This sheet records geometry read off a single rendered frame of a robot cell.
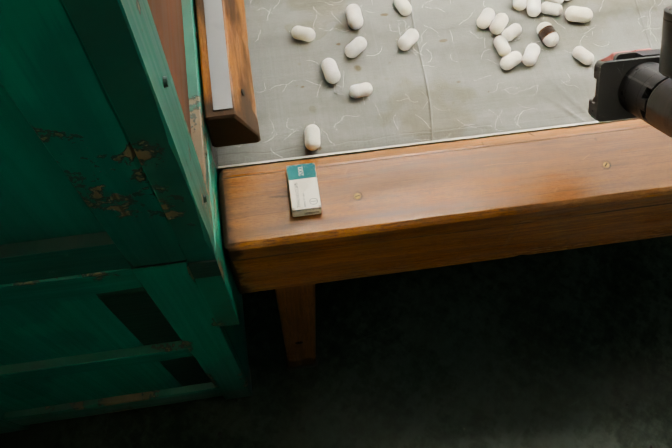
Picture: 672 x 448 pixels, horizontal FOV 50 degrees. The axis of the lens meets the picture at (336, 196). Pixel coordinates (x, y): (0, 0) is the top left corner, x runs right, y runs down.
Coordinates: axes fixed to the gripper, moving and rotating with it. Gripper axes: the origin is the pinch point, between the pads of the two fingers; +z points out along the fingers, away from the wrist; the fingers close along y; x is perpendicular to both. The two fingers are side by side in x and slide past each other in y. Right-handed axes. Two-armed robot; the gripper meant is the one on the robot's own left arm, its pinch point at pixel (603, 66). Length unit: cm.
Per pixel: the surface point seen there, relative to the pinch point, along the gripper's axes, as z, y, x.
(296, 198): -1.8, 37.6, 11.3
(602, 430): 30, -22, 87
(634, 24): 18.2, -13.4, -0.1
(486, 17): 18.9, 8.1, -3.1
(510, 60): 13.2, 6.5, 1.8
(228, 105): 0.0, 44.0, -0.3
